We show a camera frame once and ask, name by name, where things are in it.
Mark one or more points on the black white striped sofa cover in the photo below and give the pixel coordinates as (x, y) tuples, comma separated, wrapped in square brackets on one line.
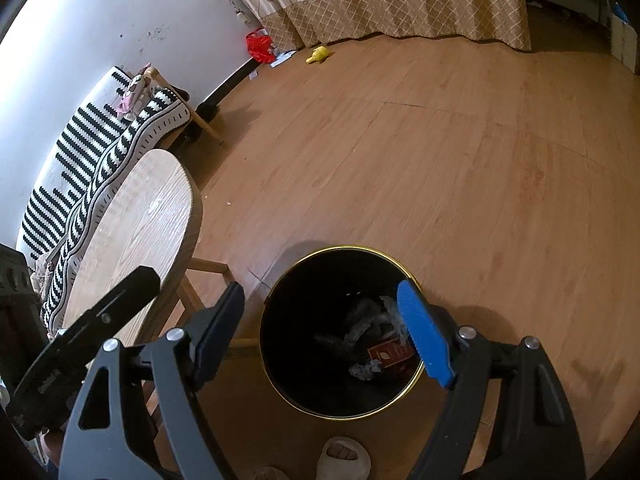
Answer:
[(100, 160)]

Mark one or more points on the yellow toy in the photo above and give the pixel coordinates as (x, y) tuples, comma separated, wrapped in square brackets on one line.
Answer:
[(318, 55)]

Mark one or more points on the white paper scrap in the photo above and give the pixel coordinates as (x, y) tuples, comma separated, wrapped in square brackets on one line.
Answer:
[(282, 59)]

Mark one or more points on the red cardboard box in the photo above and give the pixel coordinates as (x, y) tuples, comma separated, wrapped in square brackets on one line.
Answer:
[(390, 357)]

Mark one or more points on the black trash bin gold rim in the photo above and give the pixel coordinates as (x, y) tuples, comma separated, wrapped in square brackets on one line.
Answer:
[(300, 350)]

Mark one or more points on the wooden sofa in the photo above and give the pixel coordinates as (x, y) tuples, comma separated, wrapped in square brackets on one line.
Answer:
[(200, 120)]

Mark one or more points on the white storage box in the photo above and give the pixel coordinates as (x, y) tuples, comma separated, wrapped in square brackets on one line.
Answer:
[(625, 40)]

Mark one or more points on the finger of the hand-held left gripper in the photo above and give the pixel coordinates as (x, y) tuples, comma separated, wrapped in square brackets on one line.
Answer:
[(17, 300), (125, 300)]

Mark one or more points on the pink printed pillow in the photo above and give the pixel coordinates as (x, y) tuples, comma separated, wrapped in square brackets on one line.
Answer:
[(131, 95)]

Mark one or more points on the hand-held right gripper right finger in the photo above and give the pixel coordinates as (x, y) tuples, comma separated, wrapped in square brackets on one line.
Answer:
[(425, 335)]

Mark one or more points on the red plastic bag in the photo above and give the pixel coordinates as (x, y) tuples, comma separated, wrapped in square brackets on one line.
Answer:
[(259, 47)]

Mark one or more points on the beige crumpled cloth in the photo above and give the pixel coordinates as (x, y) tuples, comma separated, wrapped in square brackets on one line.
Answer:
[(42, 277)]

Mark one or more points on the beige patterned curtain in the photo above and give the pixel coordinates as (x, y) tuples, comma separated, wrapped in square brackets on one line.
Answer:
[(400, 0)]

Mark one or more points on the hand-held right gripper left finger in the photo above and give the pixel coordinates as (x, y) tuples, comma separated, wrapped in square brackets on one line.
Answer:
[(220, 330)]

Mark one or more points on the white slipper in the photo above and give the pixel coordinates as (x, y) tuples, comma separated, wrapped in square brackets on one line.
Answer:
[(345, 465)]

